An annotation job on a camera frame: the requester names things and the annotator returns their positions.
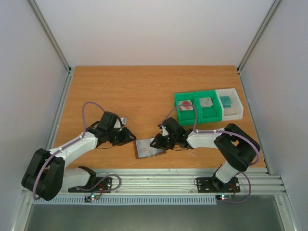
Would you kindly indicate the red circle card stack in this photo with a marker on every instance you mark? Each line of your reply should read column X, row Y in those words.
column 185, row 105

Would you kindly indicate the aluminium front rail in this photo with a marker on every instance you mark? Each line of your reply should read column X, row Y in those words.
column 172, row 181

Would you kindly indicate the teal card stack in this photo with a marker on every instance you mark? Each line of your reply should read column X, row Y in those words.
column 226, row 101

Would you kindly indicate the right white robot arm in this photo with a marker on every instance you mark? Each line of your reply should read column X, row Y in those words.
column 239, row 149

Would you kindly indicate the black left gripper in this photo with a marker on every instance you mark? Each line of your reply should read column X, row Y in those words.
column 126, row 139

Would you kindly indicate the left controller board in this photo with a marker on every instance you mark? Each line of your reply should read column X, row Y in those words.
column 92, row 198

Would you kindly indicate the brown leather card holder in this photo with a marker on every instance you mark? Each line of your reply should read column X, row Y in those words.
column 143, row 149

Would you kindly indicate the right controller board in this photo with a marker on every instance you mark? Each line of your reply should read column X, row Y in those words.
column 224, row 197

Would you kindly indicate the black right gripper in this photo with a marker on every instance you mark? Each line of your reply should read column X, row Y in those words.
column 163, row 142

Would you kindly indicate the left aluminium frame post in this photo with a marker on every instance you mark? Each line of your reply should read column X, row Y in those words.
column 43, row 23

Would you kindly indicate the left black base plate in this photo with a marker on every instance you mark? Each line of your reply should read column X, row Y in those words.
column 94, row 184

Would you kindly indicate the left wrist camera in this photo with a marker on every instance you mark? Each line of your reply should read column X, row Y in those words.
column 122, row 121

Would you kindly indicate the aluminium frame post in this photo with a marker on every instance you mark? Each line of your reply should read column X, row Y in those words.
column 259, row 33
column 43, row 23

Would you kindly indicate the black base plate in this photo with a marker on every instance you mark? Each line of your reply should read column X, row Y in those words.
column 94, row 184
column 208, row 185

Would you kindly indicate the white VIP card stack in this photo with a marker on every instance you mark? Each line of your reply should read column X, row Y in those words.
column 205, row 102

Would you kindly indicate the right aluminium frame post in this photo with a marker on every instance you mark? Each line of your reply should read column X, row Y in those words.
column 259, row 33

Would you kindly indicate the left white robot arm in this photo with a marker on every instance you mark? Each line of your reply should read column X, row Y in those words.
column 47, row 173

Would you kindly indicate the green bin with red cards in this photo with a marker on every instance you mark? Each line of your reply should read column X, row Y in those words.
column 186, row 113

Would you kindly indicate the white bin with teal cards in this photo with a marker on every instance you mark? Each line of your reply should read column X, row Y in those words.
column 232, row 108

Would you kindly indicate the grey slotted cable duct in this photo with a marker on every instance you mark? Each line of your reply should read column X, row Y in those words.
column 130, row 200

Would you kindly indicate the controller board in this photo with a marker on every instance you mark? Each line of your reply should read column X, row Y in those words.
column 224, row 197
column 92, row 198

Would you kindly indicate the green bin with VIP cards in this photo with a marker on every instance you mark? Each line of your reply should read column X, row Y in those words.
column 209, row 107

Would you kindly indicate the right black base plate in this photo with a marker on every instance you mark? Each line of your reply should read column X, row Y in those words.
column 208, row 185

